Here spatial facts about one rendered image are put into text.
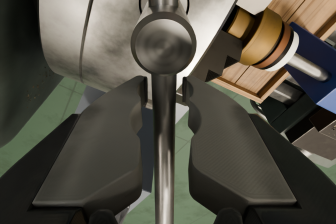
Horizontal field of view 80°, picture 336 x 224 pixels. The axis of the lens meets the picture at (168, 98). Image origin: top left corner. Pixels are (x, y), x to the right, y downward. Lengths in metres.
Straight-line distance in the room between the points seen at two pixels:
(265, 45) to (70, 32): 0.24
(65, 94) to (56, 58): 1.77
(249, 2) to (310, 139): 0.53
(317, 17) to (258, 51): 0.32
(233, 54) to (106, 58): 0.17
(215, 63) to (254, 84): 0.39
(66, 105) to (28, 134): 0.66
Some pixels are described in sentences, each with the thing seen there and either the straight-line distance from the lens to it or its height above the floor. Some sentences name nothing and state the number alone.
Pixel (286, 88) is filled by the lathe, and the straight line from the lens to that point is 0.73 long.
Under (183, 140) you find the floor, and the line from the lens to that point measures 2.13.
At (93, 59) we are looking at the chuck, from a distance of 0.19.
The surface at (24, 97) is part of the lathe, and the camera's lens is 0.32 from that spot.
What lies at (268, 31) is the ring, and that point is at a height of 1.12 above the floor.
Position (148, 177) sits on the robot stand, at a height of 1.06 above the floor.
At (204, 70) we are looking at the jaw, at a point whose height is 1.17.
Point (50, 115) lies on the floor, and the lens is 2.23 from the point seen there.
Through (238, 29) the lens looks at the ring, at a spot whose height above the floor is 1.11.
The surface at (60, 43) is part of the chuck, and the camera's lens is 0.19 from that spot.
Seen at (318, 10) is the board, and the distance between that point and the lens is 0.61.
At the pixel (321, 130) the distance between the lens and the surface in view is 0.64.
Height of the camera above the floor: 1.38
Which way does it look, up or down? 52 degrees down
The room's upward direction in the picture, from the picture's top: 177 degrees counter-clockwise
